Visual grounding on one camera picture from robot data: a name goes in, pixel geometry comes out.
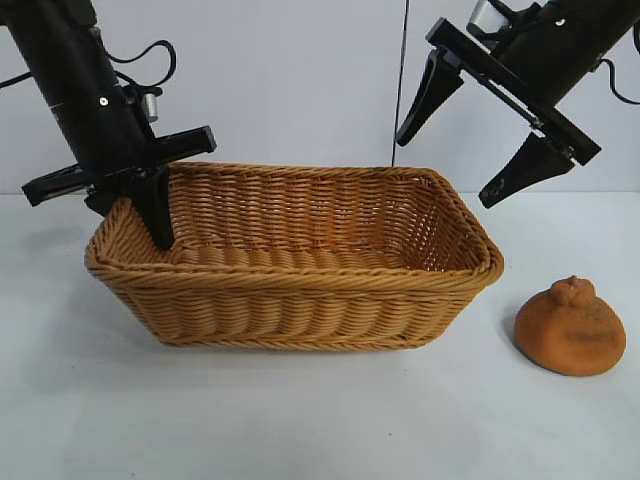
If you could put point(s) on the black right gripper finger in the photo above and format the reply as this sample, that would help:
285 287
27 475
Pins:
527 170
430 100

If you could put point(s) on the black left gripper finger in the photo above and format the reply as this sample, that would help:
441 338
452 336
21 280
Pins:
157 215
100 202

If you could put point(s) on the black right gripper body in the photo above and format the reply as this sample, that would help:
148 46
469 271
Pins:
542 65

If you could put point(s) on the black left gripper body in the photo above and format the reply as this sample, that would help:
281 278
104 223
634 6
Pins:
115 145

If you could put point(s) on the bumpy orange fruit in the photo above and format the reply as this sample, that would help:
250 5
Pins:
570 330

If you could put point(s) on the tan woven wicker basket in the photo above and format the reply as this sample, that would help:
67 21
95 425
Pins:
300 300

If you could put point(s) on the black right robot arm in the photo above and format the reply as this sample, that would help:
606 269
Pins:
600 15

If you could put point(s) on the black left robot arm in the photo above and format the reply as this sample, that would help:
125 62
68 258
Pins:
50 45

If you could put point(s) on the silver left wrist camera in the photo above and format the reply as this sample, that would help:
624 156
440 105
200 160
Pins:
151 106

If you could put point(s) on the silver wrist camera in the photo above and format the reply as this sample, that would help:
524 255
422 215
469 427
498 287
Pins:
482 15
151 106

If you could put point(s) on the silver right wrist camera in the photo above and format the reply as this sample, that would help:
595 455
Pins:
482 15

